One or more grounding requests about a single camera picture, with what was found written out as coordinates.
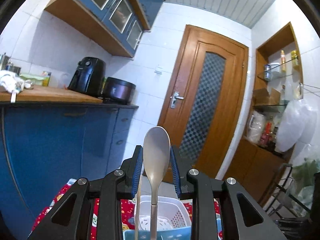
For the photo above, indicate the glass jar on shelf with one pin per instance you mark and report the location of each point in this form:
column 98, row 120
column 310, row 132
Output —
column 267, row 72

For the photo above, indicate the bag of green vegetables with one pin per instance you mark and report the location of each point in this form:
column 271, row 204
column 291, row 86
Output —
column 305, row 165

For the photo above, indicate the clear plastic jug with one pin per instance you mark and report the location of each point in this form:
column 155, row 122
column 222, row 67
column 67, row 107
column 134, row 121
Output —
column 255, row 127

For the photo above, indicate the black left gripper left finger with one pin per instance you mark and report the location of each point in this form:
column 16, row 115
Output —
column 72, row 216

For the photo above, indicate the black air fryer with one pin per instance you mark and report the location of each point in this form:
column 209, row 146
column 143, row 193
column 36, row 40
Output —
column 88, row 77

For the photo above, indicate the wooden shelf cabinet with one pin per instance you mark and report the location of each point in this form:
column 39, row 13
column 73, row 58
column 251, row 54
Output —
column 253, row 166

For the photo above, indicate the red sauce bottle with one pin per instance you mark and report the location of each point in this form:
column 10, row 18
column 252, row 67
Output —
column 265, row 134

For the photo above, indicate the white cloth on counter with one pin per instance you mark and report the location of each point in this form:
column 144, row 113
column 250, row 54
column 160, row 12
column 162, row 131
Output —
column 10, row 82

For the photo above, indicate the white wall switch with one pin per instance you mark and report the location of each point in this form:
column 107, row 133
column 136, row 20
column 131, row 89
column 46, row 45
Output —
column 159, row 70

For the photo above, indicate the white plastic basket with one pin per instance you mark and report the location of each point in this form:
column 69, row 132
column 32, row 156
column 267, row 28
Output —
column 172, row 213

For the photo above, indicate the light wooden chopstick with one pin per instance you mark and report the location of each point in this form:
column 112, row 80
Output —
column 138, row 195

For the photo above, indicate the yellow bottle on shelf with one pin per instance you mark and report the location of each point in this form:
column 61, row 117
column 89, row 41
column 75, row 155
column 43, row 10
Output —
column 294, row 59

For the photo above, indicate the steel pot on counter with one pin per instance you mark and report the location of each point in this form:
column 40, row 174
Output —
column 7, row 65

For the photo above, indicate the wooden door with glass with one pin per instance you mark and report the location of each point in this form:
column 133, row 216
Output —
column 210, row 73

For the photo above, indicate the white plastic spoon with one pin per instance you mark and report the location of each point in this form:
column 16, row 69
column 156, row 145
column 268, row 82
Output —
column 156, row 157

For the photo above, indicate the dark rice cooker pot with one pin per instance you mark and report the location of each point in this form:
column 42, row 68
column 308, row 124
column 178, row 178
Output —
column 118, row 90

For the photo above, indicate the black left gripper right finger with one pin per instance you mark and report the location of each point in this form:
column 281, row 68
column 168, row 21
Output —
column 227, row 200

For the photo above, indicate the blue upper wall cabinet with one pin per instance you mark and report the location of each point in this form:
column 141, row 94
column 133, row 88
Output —
column 115, row 25

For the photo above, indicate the black wire rack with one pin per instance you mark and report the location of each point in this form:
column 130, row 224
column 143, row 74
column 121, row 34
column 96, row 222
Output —
column 282, row 204

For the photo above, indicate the white plastic bag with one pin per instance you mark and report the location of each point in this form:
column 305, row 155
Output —
column 298, row 123

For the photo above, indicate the blue kitchen counter cabinet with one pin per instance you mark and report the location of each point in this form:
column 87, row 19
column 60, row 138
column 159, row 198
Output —
column 44, row 144

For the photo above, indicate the orange bottle on shelf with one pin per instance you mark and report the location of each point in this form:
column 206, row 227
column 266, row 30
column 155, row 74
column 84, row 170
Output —
column 282, row 62

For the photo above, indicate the blue plastic utensil box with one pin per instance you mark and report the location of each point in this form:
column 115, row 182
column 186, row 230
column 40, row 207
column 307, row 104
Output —
column 179, row 233

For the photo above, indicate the green container on counter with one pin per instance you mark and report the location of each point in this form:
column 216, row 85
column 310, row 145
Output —
column 34, row 79

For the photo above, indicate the silver door handle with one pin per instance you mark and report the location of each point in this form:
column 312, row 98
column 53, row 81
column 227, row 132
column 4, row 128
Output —
column 176, row 96

